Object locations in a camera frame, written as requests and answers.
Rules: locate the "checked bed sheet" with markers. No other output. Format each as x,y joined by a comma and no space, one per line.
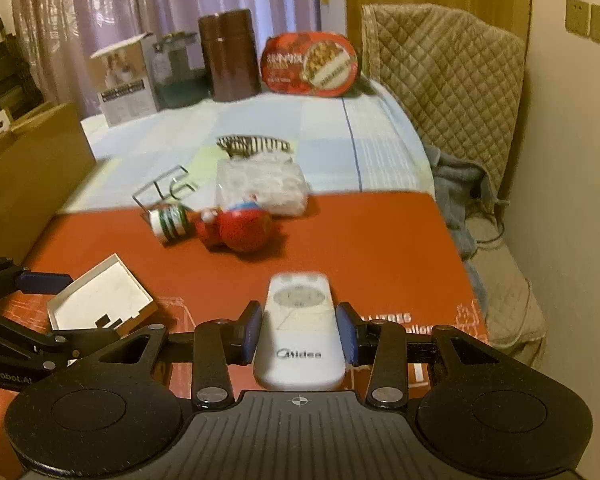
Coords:
330,135

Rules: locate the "red oval food tin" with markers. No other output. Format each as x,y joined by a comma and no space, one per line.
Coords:
310,65

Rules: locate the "grey cloth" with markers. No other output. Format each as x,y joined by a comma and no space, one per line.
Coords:
455,180

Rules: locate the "red round toy figure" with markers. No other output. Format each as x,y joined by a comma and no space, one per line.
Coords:
242,227

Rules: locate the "red printed mat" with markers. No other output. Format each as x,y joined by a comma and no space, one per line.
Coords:
380,260

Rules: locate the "glass jar with green lid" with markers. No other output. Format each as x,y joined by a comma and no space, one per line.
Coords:
180,80

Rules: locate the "zebra striped hair clip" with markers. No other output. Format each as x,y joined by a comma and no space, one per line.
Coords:
250,144

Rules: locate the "large cardboard box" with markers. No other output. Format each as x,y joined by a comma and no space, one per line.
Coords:
35,170

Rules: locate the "small white box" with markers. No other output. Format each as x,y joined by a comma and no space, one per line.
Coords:
100,295

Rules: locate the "white product box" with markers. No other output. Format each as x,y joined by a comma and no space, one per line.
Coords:
125,85

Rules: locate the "green striped small can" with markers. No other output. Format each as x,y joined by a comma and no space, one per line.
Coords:
169,222

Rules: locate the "white remote control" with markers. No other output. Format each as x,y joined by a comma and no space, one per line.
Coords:
300,330

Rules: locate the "brown cylindrical canister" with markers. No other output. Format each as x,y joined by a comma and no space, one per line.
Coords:
230,55

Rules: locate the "folding step ladder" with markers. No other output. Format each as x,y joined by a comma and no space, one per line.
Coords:
5,75

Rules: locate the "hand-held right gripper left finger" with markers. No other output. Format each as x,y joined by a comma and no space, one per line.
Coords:
252,331

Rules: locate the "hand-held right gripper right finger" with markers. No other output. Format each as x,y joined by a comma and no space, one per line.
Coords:
347,334

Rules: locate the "clear box of floss picks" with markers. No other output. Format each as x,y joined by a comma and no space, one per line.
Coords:
265,182

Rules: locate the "beige quilted chair cover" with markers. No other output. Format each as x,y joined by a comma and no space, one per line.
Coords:
445,80

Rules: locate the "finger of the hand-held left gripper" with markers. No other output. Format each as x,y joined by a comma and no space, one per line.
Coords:
45,282
55,340

